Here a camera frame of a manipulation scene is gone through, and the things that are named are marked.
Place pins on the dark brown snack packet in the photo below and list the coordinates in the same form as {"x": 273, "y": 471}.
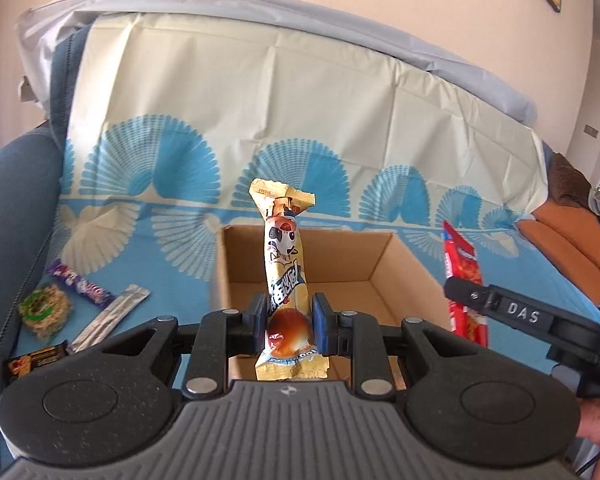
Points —
{"x": 37, "y": 361}

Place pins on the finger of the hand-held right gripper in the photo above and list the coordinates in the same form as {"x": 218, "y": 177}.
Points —
{"x": 500, "y": 302}

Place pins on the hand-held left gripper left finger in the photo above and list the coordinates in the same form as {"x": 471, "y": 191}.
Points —
{"x": 257, "y": 324}

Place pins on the silver snack packet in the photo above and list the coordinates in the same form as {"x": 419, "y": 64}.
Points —
{"x": 110, "y": 317}

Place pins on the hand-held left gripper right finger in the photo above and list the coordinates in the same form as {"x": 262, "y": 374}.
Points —
{"x": 320, "y": 325}

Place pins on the wall switch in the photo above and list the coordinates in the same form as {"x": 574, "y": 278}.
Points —
{"x": 590, "y": 130}

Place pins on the round rice cracker packet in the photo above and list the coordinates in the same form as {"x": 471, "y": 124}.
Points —
{"x": 45, "y": 310}

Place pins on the long red snack packet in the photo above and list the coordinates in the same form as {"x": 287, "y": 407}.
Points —
{"x": 462, "y": 265}

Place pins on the blue fan-print sofa cover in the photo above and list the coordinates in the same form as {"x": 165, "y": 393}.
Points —
{"x": 330, "y": 110}

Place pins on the brown cardboard box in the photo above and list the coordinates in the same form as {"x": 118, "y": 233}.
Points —
{"x": 360, "y": 260}

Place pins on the brown cloth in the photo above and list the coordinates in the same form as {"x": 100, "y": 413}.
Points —
{"x": 567, "y": 180}

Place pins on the yellow bread packet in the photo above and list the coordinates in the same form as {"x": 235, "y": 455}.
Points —
{"x": 282, "y": 260}

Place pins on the purple snack packet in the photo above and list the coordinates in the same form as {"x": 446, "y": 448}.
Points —
{"x": 80, "y": 282}

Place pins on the orange cushion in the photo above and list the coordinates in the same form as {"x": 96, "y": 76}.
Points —
{"x": 570, "y": 235}

